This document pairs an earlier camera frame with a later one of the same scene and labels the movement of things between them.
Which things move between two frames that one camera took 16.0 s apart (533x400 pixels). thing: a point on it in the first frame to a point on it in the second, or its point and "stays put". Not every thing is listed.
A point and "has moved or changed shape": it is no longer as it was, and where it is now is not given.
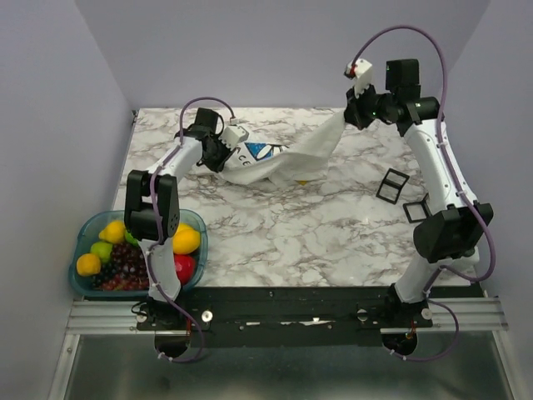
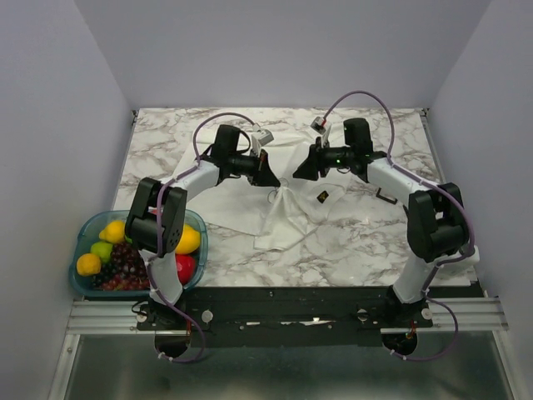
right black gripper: (353, 112) to (308, 169)
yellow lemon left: (114, 232) stays put
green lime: (104, 250) stays put
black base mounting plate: (282, 316) stays put
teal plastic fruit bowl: (89, 229) stays put
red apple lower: (185, 265) stays put
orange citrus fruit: (88, 264) stays put
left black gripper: (218, 166) to (262, 175)
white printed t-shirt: (301, 162) has moved or changed shape
